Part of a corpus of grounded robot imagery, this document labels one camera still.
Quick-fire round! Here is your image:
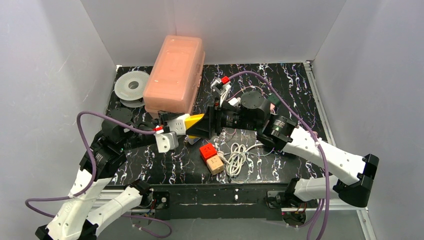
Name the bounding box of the yellow cube socket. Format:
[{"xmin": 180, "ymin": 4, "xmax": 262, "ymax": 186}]
[{"xmin": 184, "ymin": 113, "xmax": 205, "ymax": 130}]

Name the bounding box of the red cube socket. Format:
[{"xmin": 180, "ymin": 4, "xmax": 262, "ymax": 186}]
[{"xmin": 199, "ymin": 143, "xmax": 218, "ymax": 163}]

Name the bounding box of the pink plastic storage box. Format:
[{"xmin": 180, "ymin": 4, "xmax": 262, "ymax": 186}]
[{"xmin": 143, "ymin": 35, "xmax": 205, "ymax": 118}]

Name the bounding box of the tan cube socket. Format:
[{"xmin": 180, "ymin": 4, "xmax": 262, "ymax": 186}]
[{"xmin": 206, "ymin": 155, "xmax": 225, "ymax": 176}]

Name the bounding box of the white cube socket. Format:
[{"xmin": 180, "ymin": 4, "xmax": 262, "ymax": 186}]
[{"xmin": 166, "ymin": 113, "xmax": 190, "ymax": 136}]

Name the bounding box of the white power strip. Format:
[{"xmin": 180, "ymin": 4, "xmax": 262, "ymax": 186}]
[{"xmin": 185, "ymin": 135, "xmax": 200, "ymax": 145}]

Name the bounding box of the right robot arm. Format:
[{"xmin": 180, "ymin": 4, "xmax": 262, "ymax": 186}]
[{"xmin": 184, "ymin": 91, "xmax": 379, "ymax": 208}]

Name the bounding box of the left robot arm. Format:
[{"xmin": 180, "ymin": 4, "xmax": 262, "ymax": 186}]
[{"xmin": 35, "ymin": 108, "xmax": 186, "ymax": 240}]

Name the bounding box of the dark green cube socket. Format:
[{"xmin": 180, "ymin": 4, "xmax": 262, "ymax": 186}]
[{"xmin": 267, "ymin": 93, "xmax": 282, "ymax": 107}]

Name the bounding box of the grey filament spool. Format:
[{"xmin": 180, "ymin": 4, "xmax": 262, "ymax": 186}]
[{"xmin": 113, "ymin": 70, "xmax": 150, "ymax": 108}]

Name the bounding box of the thin pink cable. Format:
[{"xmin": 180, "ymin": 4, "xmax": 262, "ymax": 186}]
[{"xmin": 225, "ymin": 85, "xmax": 266, "ymax": 102}]

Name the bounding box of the white coiled cable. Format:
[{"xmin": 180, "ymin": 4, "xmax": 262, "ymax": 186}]
[{"xmin": 220, "ymin": 142, "xmax": 266, "ymax": 179}]

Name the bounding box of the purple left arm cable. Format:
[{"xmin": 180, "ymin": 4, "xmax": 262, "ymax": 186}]
[{"xmin": 24, "ymin": 110, "xmax": 173, "ymax": 239}]

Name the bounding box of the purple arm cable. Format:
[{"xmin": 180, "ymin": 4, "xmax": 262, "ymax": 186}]
[
  {"xmin": 24, "ymin": 110, "xmax": 173, "ymax": 239},
  {"xmin": 226, "ymin": 70, "xmax": 332, "ymax": 240}
]

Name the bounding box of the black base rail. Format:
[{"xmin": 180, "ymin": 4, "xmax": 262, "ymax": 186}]
[{"xmin": 99, "ymin": 182, "xmax": 319, "ymax": 222}]

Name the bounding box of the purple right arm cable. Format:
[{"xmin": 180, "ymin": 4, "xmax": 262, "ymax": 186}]
[{"xmin": 226, "ymin": 70, "xmax": 332, "ymax": 240}]

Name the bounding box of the aluminium frame rail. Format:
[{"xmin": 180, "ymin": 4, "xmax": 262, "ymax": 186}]
[{"xmin": 303, "ymin": 60, "xmax": 377, "ymax": 240}]

